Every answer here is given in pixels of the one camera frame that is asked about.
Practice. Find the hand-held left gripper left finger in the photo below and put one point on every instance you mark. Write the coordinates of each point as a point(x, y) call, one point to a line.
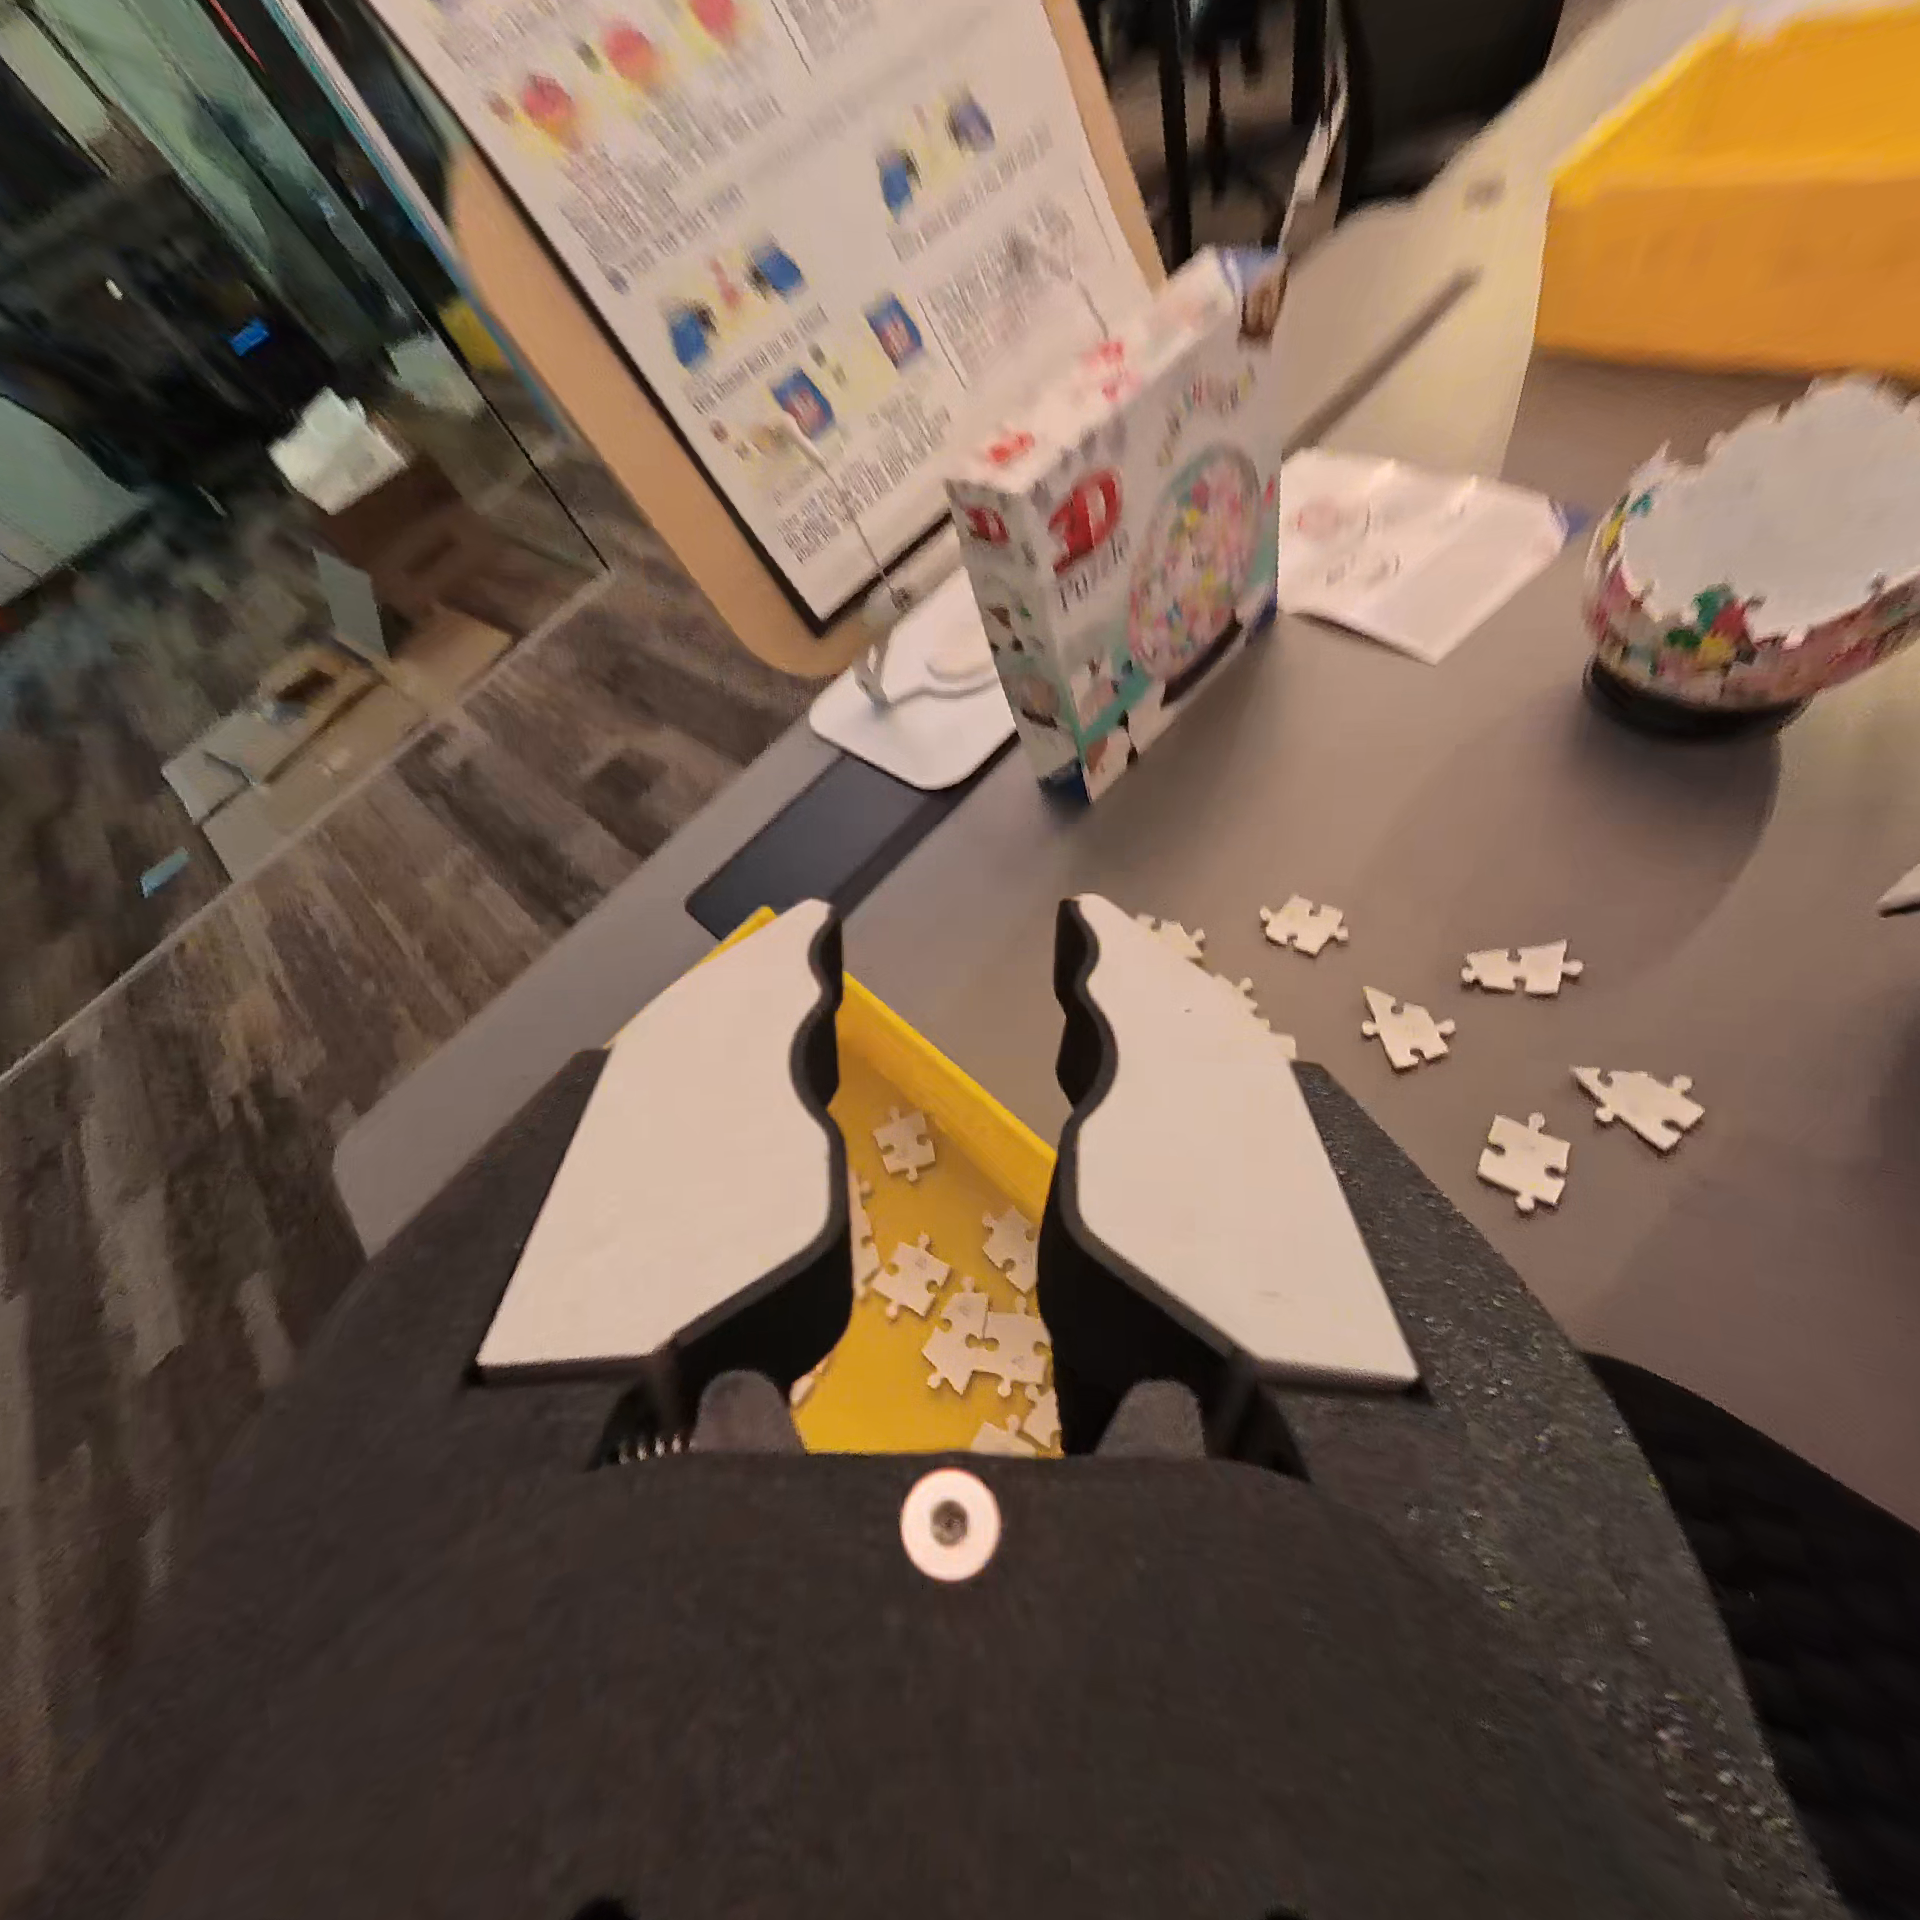
point(662, 1200)

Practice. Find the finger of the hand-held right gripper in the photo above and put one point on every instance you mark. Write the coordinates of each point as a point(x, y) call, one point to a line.
point(1904, 895)

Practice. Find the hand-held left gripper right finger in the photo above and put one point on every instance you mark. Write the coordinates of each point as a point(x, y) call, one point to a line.
point(1230, 1200)

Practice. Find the yellow plastic bin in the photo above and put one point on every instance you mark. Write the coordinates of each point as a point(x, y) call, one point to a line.
point(1724, 257)
point(961, 1188)

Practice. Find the pile of white puzzle pieces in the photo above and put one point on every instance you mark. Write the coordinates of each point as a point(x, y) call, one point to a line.
point(990, 1350)

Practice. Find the black round puzzle stand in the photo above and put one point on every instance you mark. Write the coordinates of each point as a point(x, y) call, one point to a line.
point(1678, 710)

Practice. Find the colourful puzzle ball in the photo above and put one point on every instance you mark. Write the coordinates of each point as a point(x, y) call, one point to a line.
point(1771, 525)

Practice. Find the teal puzzle box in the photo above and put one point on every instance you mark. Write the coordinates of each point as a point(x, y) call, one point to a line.
point(1113, 599)

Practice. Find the flattened cardboard box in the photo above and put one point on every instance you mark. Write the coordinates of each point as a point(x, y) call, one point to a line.
point(332, 748)

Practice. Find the white instruction leaflet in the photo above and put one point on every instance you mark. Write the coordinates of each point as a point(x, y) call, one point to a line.
point(1425, 557)

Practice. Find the black textured wrist rest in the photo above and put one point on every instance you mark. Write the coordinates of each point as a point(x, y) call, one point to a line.
point(1830, 1651)

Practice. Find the instruction sheet on black board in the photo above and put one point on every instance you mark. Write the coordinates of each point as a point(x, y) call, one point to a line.
point(749, 301)

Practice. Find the black office chair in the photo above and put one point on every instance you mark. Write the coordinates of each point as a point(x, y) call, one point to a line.
point(1442, 90)

